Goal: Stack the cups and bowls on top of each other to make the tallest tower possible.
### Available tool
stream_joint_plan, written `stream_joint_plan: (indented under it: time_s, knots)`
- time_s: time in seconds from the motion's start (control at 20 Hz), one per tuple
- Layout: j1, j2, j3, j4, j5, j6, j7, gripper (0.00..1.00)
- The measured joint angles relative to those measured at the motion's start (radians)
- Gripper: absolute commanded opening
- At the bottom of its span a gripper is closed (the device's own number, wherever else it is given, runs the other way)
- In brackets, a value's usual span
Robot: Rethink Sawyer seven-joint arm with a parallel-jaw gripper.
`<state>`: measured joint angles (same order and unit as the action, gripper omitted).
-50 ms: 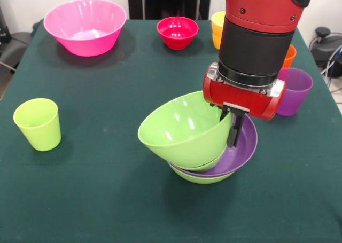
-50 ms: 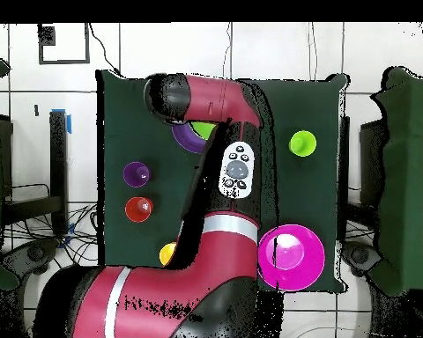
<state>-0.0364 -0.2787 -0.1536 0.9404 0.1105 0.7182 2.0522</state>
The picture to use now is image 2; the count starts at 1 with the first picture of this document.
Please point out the purple plastic bowl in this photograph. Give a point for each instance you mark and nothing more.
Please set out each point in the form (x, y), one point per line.
(187, 141)

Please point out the large green plastic bowl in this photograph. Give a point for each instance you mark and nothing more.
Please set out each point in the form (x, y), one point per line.
(202, 128)

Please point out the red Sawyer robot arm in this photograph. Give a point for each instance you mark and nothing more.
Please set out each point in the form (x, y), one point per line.
(215, 98)

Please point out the purple plastic cup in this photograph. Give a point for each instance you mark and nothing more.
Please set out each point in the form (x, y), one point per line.
(134, 174)

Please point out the orange plastic cup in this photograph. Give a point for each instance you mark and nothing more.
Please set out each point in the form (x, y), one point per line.
(135, 211)

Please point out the yellow plastic cup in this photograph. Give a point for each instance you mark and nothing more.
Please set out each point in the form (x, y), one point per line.
(166, 254)

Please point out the dark green tablecloth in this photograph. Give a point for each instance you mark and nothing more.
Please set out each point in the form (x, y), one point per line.
(303, 193)

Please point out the lime green plastic cup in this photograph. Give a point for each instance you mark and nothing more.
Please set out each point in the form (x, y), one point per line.
(302, 143)

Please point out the large pink plastic bowl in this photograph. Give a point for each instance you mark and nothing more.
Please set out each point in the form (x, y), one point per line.
(296, 260)

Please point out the black metal stand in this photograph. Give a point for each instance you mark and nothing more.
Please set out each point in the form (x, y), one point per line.
(58, 169)

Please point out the black office chair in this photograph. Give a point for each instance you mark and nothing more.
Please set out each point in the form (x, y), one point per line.
(359, 255)
(31, 253)

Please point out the black square frame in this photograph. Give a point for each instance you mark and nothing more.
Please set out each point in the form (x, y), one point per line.
(87, 45)

